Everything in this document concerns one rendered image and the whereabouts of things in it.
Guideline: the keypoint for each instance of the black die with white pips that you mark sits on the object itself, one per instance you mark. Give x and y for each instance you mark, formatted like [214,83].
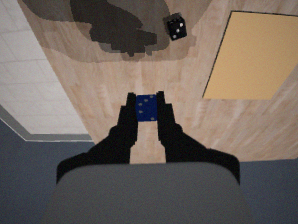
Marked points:
[177,28]

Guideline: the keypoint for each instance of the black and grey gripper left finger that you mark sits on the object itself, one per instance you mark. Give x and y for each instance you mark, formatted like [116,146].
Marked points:
[115,148]

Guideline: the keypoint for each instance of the blue die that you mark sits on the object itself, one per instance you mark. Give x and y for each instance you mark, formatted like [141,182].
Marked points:
[146,108]

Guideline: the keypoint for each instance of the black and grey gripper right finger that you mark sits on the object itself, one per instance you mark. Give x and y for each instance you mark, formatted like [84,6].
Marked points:
[180,147]

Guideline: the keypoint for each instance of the tan flat mat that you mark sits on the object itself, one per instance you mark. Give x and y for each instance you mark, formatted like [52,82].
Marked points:
[257,53]

